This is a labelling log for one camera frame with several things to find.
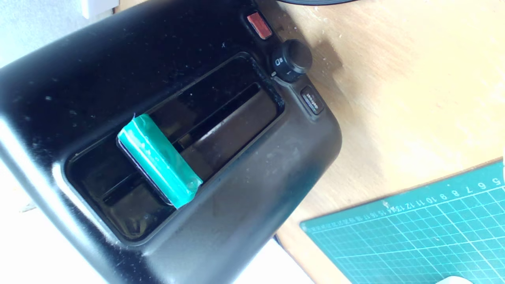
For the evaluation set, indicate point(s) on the red toaster button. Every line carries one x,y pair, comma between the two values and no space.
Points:
259,25

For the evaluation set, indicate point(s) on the black two-slot toaster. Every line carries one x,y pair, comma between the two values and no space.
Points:
244,197

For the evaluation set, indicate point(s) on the green taped toaster lever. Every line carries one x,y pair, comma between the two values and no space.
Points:
158,157

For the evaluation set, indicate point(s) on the green cutting mat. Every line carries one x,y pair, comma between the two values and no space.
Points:
426,236

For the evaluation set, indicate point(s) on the white rounded block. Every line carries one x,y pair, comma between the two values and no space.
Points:
453,280

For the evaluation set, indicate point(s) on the black toaster dial knob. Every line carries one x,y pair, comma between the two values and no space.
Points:
294,59

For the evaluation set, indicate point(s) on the black defrost toaster button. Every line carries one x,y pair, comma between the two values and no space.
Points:
312,100

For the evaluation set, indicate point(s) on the black round plate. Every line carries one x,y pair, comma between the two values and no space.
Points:
315,1

